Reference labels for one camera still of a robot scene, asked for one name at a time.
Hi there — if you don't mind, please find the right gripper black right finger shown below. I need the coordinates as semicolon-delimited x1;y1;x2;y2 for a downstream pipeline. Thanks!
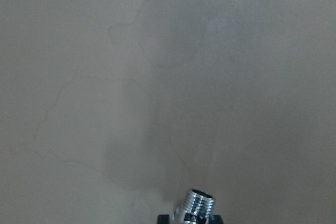
209;215;223;224

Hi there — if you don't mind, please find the silver metal PPR valve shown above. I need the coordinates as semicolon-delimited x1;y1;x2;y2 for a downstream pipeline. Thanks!
171;188;215;223

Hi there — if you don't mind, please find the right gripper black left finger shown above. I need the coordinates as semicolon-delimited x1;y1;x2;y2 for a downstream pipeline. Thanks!
156;214;171;224

